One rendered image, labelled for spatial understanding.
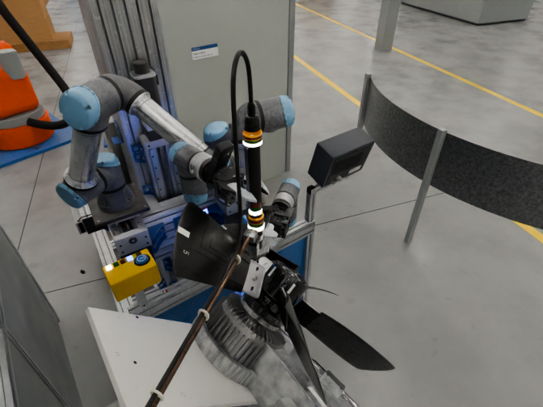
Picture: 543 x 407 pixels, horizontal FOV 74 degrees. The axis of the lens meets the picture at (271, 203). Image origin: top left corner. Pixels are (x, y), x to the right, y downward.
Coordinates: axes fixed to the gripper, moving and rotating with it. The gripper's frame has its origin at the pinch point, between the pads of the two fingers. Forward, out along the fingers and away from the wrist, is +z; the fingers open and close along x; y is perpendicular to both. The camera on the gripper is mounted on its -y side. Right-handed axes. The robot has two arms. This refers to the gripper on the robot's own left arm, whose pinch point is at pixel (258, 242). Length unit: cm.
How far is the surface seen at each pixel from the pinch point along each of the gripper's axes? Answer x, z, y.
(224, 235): -17.9, 17.4, -4.6
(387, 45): 106, -671, 33
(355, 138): -8, -69, 21
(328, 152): -7, -54, 12
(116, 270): 15.5, 16.7, -43.8
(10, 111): 109, -178, -325
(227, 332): 1.2, 32.1, 2.9
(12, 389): 24, 56, -50
